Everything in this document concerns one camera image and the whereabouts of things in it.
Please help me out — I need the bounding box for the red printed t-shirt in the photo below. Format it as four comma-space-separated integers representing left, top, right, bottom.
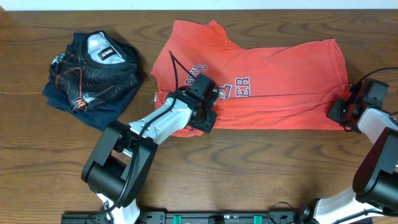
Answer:
151, 21, 349, 130

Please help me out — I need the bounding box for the folded navy blue garment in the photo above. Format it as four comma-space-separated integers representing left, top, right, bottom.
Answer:
43, 63, 142, 131

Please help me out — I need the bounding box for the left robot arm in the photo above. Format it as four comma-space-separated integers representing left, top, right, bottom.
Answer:
81, 75, 219, 223

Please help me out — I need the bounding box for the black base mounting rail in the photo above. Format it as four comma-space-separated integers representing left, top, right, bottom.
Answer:
60, 210, 373, 224

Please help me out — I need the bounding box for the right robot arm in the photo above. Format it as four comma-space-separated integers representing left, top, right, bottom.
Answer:
297, 78, 397, 223

